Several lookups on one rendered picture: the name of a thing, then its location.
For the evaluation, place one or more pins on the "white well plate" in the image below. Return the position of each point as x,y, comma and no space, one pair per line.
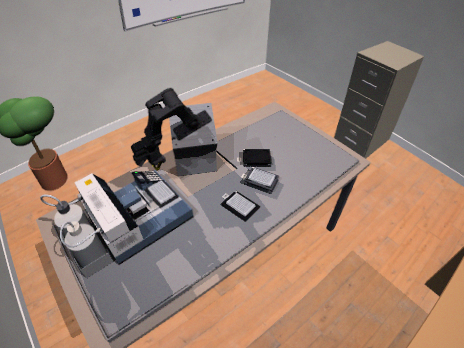
257,174
161,192
240,204

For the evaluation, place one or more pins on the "grey bottle with black cap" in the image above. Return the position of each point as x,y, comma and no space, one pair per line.
70,213

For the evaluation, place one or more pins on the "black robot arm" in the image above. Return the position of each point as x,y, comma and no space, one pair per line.
173,106

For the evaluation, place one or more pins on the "translucent grey bottle with cap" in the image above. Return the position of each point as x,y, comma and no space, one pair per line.
88,251

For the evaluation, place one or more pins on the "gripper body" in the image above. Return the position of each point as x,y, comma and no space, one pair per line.
161,158

